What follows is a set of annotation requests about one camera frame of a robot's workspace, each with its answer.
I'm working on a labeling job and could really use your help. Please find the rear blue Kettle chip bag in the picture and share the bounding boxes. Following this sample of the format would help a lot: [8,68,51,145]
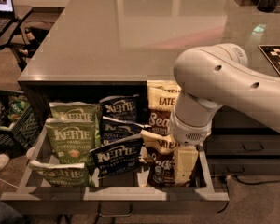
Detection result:
[100,94,138,121]

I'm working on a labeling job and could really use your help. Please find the brown late july bag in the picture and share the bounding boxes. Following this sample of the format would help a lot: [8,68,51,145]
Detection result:
[141,130,179,187]
[147,80,180,93]
[147,87,180,136]

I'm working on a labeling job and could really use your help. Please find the open grey top drawer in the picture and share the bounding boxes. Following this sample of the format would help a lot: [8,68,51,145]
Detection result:
[0,125,231,216]

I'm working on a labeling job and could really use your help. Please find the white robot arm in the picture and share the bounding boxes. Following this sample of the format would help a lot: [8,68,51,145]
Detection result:
[170,43,280,186]

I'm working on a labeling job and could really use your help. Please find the front green Kettle chip bag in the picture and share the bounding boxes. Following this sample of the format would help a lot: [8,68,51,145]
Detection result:
[29,160,93,187]

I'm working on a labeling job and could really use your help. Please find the black plastic crate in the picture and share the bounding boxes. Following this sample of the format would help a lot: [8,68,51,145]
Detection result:
[0,90,40,150]

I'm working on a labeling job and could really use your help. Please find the dark cabinet with drawers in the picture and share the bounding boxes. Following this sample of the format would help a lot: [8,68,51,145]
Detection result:
[203,106,280,175]

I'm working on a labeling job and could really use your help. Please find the blue kettle chip bag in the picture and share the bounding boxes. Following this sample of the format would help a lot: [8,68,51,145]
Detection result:
[100,94,138,121]
[90,134,143,177]
[101,116,151,145]

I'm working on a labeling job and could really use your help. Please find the metal drawer handle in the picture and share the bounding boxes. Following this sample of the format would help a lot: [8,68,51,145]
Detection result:
[98,204,133,217]

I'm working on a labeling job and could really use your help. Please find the black checkered marker board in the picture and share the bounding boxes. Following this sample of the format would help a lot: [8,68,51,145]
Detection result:
[259,45,280,76]

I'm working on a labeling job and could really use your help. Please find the middle green Kettle chip bag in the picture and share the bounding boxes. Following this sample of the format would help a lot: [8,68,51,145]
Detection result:
[45,118,95,164]

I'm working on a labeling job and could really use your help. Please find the green kettle chip bag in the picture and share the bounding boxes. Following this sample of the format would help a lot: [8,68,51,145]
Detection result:
[49,102,103,147]
[45,118,95,164]
[29,160,93,187]

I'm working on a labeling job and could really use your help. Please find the middle blue Kettle chip bag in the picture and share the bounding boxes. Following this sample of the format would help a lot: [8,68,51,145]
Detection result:
[101,116,151,145]

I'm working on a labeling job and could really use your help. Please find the black cable on floor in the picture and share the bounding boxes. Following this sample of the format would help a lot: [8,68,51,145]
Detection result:
[217,175,280,215]

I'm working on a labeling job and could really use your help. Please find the rear green Kettle chip bag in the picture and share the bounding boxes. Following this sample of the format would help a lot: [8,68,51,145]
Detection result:
[49,102,103,147]

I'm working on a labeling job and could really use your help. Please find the green bag in crate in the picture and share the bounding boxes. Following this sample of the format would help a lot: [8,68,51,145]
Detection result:
[7,95,29,122]

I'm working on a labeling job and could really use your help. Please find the front blue Kettle chip bag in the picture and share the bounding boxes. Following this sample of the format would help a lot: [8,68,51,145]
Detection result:
[90,134,143,177]

